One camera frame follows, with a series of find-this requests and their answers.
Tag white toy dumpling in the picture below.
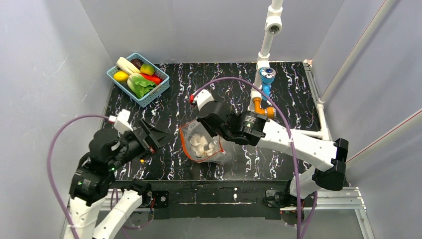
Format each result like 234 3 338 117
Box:
189 133 216 158

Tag clear zip bag orange zipper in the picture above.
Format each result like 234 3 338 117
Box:
179 120 232 164

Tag green lettuce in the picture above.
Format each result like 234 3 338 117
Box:
126 73 157 99

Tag green yellow mango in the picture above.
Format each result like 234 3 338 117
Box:
140 63 155 76

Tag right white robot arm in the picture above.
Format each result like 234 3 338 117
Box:
195 100 348 199

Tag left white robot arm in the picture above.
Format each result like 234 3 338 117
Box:
64 117 174 239

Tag orange pipe fitting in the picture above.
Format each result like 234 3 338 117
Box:
252 97 277 119

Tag blue plastic basket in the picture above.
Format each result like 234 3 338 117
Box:
107 53 170 108

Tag red chili pepper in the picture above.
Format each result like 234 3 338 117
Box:
141 73 163 85

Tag blue pipe fitting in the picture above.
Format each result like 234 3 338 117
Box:
259 67 276 101

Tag yellow lemon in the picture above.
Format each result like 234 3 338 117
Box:
113 70 129 82

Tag white bun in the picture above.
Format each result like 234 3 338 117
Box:
116 57 141 75

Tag dark purple fruit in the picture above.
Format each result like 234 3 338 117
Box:
130 58 144 70

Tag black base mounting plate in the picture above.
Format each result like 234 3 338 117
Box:
118 179 330 220

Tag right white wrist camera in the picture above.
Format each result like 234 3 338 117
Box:
189 90 214 111

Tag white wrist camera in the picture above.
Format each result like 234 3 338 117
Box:
189 90 214 111
108 110 133 134

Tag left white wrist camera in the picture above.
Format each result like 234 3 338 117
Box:
108 110 133 134

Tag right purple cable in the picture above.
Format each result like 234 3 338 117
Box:
191 77 319 239

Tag purple cable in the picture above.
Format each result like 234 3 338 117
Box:
46 114 156 239
191 77 319 239

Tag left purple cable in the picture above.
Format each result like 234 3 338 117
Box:
46 114 156 239

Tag white pvc pipe frame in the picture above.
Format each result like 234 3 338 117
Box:
249 0 422 159

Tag aluminium rail frame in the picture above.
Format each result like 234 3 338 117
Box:
62 187 374 239

